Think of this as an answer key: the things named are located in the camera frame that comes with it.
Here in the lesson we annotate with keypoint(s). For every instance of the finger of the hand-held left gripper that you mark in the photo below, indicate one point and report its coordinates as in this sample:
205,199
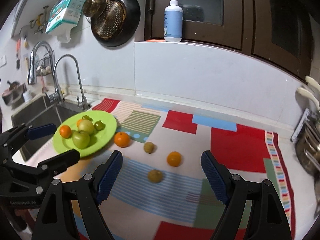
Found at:
62,158
45,130

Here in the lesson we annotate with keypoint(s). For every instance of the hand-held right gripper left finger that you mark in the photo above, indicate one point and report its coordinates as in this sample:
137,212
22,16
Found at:
110,177

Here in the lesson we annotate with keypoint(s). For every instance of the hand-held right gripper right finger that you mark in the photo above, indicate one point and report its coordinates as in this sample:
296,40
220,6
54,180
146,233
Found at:
215,177

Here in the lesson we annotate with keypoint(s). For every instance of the large orange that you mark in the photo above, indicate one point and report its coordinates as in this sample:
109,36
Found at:
65,131

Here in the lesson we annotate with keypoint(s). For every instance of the small orange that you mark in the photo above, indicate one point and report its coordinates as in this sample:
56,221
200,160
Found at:
80,123
174,159

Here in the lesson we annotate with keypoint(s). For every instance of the orange with stem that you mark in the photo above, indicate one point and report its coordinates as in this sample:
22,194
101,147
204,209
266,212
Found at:
122,139

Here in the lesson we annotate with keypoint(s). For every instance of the pale green apple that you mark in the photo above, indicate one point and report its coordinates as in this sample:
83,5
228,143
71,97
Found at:
87,127

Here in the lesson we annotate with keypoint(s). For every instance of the green plate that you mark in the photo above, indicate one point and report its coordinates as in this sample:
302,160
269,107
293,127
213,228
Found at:
105,135

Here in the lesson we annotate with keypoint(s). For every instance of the green tangerine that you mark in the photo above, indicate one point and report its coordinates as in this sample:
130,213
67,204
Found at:
99,125
86,117

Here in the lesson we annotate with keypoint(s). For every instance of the brown kiwi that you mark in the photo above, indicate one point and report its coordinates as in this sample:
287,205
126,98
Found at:
149,147
155,176

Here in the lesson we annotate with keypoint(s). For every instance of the steel kitchen sink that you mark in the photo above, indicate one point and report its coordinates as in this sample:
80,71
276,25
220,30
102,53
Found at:
37,115

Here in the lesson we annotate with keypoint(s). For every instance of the colourful patchwork mat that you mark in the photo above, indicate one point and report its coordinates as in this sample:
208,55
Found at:
225,150

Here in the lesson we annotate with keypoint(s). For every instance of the white cup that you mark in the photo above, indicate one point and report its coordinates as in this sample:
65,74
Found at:
27,96

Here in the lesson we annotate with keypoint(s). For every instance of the dark pot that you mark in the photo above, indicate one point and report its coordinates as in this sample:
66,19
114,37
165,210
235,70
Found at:
12,92

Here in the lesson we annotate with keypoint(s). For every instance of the thin gooseneck faucet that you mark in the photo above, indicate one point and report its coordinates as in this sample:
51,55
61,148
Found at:
77,80

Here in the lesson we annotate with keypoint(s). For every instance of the large chrome faucet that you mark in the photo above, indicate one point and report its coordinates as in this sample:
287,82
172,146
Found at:
33,62

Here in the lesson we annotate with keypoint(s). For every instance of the steel pot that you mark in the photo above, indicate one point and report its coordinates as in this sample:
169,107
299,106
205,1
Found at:
308,152

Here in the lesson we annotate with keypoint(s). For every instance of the white knife rack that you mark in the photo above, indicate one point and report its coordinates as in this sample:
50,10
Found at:
301,125

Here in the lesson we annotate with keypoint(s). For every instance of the teal tissue pack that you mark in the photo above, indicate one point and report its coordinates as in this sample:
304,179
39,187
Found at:
66,12

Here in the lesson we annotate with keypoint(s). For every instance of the black frying pan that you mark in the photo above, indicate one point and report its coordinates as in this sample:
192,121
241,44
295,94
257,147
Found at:
120,27

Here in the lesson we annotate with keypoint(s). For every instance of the small brass pan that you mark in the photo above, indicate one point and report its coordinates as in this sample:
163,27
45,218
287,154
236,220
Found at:
93,6

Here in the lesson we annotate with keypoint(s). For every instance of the white pump soap bottle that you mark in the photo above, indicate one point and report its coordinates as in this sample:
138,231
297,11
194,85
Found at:
173,22

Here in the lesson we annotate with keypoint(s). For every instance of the yellow wall hooks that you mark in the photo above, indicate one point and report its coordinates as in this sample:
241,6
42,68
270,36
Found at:
38,21

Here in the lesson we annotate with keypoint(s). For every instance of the dark wooden window frame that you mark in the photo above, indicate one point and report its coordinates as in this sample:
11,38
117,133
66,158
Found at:
262,25

